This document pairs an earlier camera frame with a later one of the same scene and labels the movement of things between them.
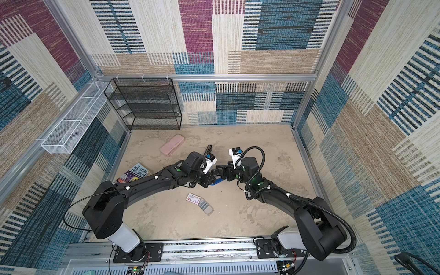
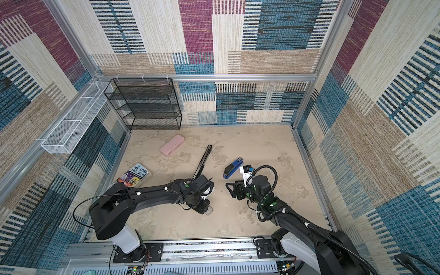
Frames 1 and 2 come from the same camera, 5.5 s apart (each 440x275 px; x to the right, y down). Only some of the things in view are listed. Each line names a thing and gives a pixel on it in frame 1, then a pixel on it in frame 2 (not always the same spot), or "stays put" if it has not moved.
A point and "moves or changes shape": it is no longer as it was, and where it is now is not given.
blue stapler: x=217 y=181 moves or changes shape
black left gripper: x=207 y=181 → x=204 y=208
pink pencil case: x=172 y=144 stays put
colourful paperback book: x=135 y=173 stays put
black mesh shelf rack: x=146 y=103 stays put
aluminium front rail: x=202 y=257 stays put
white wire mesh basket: x=65 y=136 stays put
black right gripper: x=226 y=169 → x=237 y=187
